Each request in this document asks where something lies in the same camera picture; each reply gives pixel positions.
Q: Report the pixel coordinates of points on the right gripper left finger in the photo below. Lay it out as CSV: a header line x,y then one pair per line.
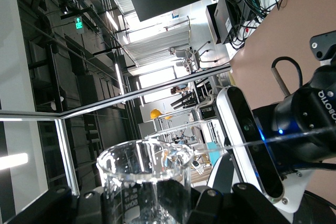
x,y
65,208

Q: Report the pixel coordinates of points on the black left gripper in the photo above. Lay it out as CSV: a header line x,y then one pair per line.
x,y
309,113

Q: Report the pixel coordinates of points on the grey roller shutter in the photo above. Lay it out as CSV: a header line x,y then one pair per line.
x,y
157,45

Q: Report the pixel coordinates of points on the clear glass beaker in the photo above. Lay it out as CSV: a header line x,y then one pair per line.
x,y
147,187

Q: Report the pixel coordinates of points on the grey office chair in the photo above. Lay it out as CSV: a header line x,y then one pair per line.
x,y
189,56

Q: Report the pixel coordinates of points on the aluminium frame beam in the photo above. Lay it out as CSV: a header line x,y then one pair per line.
x,y
131,94

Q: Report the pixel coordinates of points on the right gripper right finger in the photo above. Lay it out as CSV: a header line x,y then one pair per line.
x,y
231,208

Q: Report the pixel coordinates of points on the brown table mat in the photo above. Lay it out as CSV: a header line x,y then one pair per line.
x,y
288,24

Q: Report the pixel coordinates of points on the black power supply unit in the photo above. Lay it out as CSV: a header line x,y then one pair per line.
x,y
223,22

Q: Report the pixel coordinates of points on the ceiling light strip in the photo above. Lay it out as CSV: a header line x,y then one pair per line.
x,y
13,161
119,79

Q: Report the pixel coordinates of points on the yellow hard hat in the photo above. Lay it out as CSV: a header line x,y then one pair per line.
x,y
156,113

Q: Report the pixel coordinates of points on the green exit sign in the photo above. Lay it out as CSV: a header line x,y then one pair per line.
x,y
78,24

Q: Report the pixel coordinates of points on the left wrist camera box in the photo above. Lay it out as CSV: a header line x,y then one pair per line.
x,y
246,129

